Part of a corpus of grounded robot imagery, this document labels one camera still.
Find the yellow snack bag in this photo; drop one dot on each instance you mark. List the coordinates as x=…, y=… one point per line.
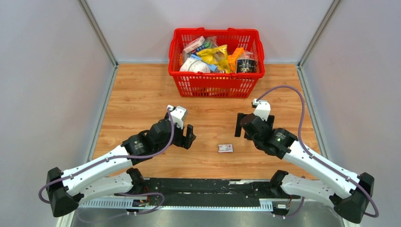
x=217, y=56

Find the red plastic shopping basket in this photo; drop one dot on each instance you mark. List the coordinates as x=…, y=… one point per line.
x=231, y=85

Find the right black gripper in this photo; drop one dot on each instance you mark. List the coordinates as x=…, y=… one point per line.
x=238, y=128

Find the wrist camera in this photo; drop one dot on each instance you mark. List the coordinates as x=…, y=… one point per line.
x=178, y=114
x=261, y=109

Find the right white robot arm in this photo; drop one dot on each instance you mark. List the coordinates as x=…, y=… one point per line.
x=348, y=193

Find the white round package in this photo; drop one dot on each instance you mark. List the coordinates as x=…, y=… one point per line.
x=194, y=65

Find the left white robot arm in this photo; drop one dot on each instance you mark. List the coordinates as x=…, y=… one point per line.
x=113, y=172

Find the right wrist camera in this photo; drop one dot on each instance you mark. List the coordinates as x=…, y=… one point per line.
x=261, y=109

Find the black can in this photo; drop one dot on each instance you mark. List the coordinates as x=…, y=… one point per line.
x=246, y=65

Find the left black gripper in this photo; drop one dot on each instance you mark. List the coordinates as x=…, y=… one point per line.
x=184, y=141

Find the white pink box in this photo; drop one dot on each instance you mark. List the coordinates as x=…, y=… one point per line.
x=195, y=45

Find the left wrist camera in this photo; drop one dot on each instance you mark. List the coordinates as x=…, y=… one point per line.
x=178, y=114

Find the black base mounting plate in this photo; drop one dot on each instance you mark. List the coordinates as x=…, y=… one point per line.
x=190, y=192

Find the aluminium frame rail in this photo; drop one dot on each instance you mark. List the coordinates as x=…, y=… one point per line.
x=141, y=202

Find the red white staple box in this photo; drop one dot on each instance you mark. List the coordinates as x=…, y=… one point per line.
x=225, y=148

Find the orange package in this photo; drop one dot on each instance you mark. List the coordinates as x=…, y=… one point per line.
x=232, y=59

